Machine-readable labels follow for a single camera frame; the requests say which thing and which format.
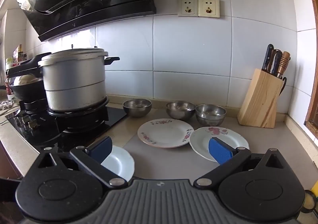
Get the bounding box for black glass gas stove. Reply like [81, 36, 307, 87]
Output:
[5, 98, 129, 155]

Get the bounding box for yellow black-rimmed object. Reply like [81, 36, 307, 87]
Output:
[304, 181, 318, 212]

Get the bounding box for plain white plate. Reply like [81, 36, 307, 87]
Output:
[100, 145, 135, 182]

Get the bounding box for white plate with pink flower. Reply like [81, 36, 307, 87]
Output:
[189, 126, 250, 163]

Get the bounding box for wooden window frame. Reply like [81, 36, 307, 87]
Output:
[303, 0, 318, 140]

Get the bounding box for beige wall socket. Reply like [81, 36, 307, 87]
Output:
[177, 0, 199, 18]
[198, 0, 221, 19]

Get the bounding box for dark blue handled knife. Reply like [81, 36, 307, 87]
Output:
[261, 44, 274, 72]

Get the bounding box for aluminium pressure cooker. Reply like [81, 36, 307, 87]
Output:
[6, 44, 120, 112]

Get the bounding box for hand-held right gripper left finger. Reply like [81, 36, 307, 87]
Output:
[37, 136, 128, 189]

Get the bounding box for stainless steel bowl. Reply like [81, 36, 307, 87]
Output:
[195, 104, 227, 127]
[166, 100, 197, 120]
[123, 99, 152, 118]

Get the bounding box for wooden knife block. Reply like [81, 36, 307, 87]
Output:
[237, 68, 284, 129]

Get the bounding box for ribbed wooden handled knife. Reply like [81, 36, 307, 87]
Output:
[276, 51, 291, 79]

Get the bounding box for black wok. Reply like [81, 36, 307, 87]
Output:
[9, 77, 47, 102]

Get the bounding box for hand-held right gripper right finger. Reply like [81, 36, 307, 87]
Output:
[194, 137, 287, 190]

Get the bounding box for white plate with flowered rim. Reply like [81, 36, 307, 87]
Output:
[137, 118, 195, 149]

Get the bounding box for black handled scissors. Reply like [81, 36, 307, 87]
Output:
[279, 76, 288, 96]

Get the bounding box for black handled knife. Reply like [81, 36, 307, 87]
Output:
[272, 50, 283, 77]

